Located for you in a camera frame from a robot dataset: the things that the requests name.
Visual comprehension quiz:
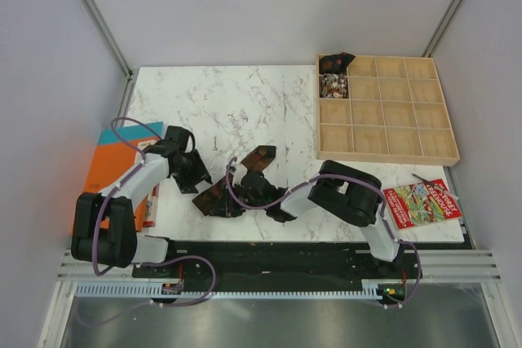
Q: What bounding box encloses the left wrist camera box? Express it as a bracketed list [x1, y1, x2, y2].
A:
[163, 126, 196, 152]

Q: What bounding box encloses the orange folder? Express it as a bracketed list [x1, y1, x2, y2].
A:
[83, 138, 157, 232]

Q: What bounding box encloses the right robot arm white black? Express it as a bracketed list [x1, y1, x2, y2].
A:
[225, 157, 404, 278]

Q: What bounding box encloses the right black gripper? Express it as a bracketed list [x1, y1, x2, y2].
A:
[210, 182, 268, 218]

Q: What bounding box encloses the pen on red book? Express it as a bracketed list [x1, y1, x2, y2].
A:
[411, 173, 459, 200]

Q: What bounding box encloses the rolled colourful tie in tray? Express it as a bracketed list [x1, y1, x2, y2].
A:
[319, 73, 348, 99]

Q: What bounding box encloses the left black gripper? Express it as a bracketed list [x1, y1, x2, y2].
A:
[171, 149, 211, 195]

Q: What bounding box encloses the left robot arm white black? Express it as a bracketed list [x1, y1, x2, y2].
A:
[71, 139, 211, 276]

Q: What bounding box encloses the white slotted cable duct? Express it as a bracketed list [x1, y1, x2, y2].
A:
[74, 281, 383, 300]

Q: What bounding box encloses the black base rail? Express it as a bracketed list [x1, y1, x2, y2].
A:
[132, 240, 421, 291]

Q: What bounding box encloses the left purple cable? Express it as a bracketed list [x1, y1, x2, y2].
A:
[73, 117, 217, 328]

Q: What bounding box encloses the teal folder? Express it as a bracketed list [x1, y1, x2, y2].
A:
[98, 121, 165, 146]

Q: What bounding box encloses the brown red patterned tie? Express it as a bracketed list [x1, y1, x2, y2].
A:
[192, 145, 276, 218]

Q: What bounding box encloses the rolled dark tie in tray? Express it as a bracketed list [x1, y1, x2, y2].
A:
[319, 52, 356, 74]

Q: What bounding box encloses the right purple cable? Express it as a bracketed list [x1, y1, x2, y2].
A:
[225, 156, 423, 311]

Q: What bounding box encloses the purple cable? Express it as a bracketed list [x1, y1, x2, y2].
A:
[73, 117, 217, 328]
[225, 156, 423, 311]

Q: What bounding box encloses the wooden compartment tray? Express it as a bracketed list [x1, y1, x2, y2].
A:
[316, 54, 460, 166]

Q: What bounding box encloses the red treehouse book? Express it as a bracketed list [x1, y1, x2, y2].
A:
[383, 178, 462, 230]

